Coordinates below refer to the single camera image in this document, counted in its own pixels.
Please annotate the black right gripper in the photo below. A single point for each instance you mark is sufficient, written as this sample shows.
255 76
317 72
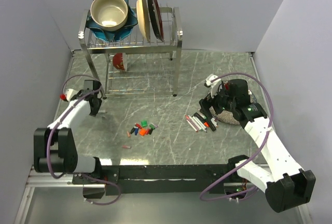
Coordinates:
206 103

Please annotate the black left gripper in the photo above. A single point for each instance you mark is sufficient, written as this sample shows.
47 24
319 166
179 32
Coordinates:
94 113

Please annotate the black capped marker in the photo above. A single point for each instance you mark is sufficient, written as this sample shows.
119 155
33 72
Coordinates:
201 125

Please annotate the pink highlighter pen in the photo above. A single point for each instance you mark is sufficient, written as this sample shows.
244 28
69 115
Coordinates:
195 123

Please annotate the green marker cap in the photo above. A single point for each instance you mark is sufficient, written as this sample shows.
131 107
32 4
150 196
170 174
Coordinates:
144 123

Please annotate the green black marker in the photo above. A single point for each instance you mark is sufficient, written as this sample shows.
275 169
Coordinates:
210 123

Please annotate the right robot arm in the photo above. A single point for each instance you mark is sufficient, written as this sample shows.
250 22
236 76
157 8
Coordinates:
286 184

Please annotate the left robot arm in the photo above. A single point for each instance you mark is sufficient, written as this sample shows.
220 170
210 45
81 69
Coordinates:
54 146

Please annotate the speckled grey plate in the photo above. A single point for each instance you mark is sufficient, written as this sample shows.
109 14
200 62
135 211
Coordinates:
227 117

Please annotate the steel dish rack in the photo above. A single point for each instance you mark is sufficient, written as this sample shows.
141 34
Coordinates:
153 67

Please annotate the small red patterned bowl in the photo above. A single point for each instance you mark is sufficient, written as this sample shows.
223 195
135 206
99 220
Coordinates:
120 62

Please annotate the blue wavy bowl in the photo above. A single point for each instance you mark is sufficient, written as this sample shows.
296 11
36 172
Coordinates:
113 36

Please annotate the beige ceramic bowl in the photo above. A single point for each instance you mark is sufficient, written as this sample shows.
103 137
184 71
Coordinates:
110 15

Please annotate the cream plate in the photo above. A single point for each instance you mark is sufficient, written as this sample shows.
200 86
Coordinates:
143 18

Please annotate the dark red plate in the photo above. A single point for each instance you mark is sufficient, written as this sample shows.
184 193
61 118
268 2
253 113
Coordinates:
156 19

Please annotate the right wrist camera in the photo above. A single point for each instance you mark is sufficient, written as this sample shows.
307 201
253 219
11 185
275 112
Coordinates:
214 84

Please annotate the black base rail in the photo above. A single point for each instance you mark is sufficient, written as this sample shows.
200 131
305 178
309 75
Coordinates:
162 178

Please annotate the aluminium frame rail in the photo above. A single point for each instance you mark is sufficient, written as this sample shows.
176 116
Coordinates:
252 172

